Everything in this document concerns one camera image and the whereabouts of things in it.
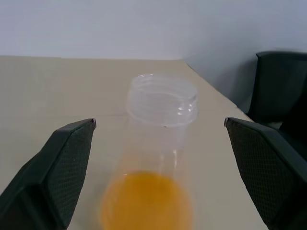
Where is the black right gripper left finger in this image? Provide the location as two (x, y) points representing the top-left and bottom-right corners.
(0, 118), (97, 230)

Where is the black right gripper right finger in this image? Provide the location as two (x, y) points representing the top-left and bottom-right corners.
(224, 117), (307, 230)

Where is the clear bottle with orange liquid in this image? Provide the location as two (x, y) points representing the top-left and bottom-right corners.
(100, 74), (200, 230)

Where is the black chair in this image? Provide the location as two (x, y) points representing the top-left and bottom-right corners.
(245, 50), (307, 161)

